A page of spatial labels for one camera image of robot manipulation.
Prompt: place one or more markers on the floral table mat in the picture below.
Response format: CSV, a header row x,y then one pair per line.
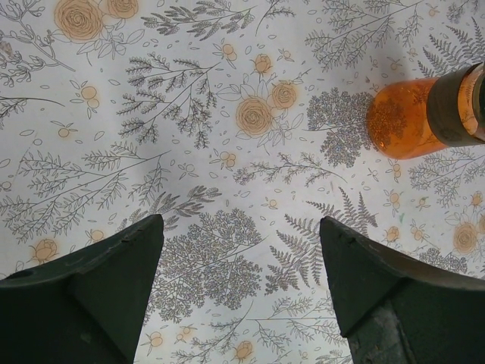
x,y
241,123

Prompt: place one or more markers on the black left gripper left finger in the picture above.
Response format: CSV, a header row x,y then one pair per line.
x,y
85,307

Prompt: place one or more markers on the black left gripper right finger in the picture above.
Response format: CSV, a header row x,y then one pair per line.
x,y
392,308

